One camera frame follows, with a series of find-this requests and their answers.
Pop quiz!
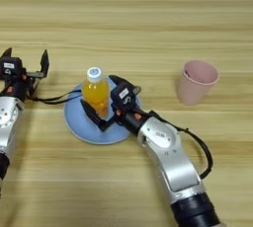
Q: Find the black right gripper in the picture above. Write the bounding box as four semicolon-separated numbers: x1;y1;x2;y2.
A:
80;74;153;137

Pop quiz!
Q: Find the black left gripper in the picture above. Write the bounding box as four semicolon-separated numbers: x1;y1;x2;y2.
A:
0;46;50;103

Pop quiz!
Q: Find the orange juice bottle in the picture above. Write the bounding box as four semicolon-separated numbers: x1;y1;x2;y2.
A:
81;66;111;118

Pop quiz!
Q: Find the pink plastic cup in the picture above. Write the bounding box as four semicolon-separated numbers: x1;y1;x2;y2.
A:
176;59;220;107

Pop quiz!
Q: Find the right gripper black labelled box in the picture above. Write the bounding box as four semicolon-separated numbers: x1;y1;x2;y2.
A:
110;82;143;109

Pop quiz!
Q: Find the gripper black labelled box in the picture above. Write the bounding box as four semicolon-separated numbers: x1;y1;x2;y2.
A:
110;82;143;109
0;56;24;77

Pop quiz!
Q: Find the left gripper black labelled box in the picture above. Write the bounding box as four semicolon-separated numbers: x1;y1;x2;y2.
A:
0;56;24;77

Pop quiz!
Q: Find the blue round plate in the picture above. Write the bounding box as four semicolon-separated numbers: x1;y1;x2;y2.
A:
63;77;143;146

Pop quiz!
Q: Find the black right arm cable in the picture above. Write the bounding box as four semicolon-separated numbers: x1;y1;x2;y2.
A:
147;110;214;181

